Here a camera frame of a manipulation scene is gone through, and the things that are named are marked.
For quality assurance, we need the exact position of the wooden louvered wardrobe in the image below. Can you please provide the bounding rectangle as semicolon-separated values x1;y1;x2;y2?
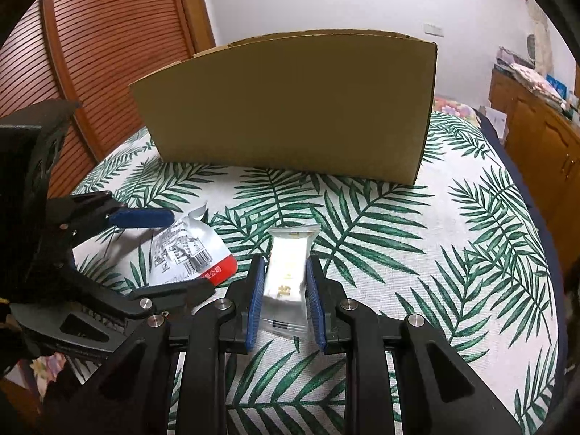
0;0;216;200

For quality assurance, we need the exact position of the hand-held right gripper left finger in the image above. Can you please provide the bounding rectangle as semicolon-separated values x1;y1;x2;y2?
38;254;266;435

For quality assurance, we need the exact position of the white packet with red label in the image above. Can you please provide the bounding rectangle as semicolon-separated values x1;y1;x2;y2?
136;206;239;288

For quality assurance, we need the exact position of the wooden cabinet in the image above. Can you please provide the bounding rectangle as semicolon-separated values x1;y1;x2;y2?
488;68;580;254

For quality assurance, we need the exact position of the white fan heater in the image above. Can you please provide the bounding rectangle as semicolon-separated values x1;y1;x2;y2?
526;32;542;66

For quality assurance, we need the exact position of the clutter on sideboard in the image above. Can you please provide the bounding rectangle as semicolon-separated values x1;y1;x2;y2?
496;45;567;100

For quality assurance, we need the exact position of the leaf print blanket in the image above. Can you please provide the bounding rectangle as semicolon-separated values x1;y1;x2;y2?
72;111;567;435

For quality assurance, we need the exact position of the blue box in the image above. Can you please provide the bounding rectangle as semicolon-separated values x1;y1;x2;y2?
546;75;569;100

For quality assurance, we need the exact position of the beige curtain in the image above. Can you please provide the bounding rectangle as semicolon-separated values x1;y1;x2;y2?
528;4;552;78

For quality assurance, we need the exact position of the white snack packet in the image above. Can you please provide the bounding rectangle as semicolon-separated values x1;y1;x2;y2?
262;225;320;338

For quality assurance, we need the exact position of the floral quilt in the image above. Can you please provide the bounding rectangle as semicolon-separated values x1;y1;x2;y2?
27;353;69;399

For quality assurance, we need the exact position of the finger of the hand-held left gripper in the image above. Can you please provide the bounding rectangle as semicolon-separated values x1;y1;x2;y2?
9;254;216;365
68;190;175;248

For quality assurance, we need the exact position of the floral bedding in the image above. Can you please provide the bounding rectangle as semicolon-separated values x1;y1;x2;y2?
432;95;483;121

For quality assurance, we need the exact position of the brown cardboard box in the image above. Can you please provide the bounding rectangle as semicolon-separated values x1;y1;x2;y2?
129;29;439;186

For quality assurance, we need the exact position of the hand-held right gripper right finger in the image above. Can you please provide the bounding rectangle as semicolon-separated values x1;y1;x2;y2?
306;256;524;435

